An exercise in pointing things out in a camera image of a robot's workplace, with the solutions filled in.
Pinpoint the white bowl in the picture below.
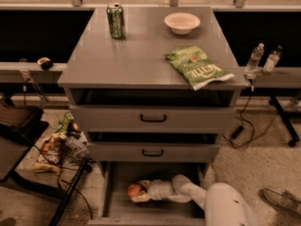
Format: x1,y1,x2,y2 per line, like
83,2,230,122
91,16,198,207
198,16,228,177
165,12,200,35

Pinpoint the green snack bag on floor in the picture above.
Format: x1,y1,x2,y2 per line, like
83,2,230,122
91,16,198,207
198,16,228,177
55,112,73,134

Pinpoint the grey drawer cabinet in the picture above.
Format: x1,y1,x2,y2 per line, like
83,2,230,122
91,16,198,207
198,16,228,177
57,6,248,226

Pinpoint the clear water bottle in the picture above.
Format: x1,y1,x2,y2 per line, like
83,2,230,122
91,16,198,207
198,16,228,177
245,43,264,77

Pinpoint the black yellow tape measure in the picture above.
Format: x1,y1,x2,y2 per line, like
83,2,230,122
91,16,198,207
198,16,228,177
37,57,53,71

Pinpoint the grey top drawer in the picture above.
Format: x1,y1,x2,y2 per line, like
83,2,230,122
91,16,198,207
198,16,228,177
71,105,235,134

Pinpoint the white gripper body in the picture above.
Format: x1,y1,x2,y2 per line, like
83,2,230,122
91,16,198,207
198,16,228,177
147,180,173,201

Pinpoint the grey open bottom drawer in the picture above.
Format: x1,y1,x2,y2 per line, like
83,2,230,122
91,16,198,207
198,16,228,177
87,162,209,226

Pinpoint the grey middle drawer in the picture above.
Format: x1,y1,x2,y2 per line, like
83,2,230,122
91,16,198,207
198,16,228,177
87,142,219,163

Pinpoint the green soda can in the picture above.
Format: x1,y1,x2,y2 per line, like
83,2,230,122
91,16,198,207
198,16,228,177
106,3,125,39

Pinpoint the grey sneaker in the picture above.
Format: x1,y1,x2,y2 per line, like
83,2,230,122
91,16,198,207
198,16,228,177
262,188,301,216

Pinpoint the red apple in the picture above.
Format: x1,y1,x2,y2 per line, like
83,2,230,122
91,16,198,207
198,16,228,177
127,184,142,198

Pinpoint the plastic bottle on floor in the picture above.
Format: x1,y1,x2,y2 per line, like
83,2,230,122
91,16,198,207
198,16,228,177
59,134,89,160

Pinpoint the black cart stand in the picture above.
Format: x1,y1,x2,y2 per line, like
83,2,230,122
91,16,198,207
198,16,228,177
0,96,89,226

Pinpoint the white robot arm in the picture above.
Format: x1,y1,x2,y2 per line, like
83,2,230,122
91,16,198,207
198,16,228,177
127,174,260,226

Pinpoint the black cable with adapter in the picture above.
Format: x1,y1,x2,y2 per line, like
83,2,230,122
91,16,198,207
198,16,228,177
222,78,277,150

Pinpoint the green chip bag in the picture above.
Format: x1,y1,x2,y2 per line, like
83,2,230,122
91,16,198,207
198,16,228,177
165,46,234,90

